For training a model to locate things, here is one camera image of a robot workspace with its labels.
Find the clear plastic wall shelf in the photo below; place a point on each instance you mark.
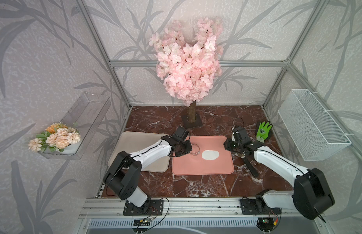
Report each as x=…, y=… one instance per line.
x=85, y=115

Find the artificial cherry blossom tree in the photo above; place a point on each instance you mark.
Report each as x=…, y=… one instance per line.
x=188, y=70

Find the metal spatula black handle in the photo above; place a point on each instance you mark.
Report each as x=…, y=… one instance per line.
x=250, y=167

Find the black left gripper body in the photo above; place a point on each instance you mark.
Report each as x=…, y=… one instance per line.
x=184, y=148

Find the peach artificial flower bouquet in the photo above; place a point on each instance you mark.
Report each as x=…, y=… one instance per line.
x=56, y=137

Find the white wire mesh basket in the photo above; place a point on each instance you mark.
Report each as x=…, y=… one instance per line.
x=313, y=130

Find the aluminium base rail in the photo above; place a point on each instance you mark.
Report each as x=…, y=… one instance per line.
x=195, y=215

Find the white dough ball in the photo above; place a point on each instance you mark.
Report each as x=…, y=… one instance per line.
x=210, y=155

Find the green work glove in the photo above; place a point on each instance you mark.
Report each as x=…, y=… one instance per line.
x=263, y=131

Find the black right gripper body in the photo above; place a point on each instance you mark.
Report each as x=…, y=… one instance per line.
x=232, y=146

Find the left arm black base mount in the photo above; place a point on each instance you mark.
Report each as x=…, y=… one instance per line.
x=150, y=207

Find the beige silicone mat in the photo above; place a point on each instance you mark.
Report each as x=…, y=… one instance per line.
x=134, y=141

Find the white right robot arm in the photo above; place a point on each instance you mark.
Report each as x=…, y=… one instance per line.
x=311, y=195

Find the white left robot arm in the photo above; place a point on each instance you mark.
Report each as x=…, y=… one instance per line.
x=123, y=175

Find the pink silicone mat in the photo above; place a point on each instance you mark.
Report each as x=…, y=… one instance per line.
x=193, y=164

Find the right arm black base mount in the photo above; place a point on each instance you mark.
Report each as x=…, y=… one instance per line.
x=257, y=206

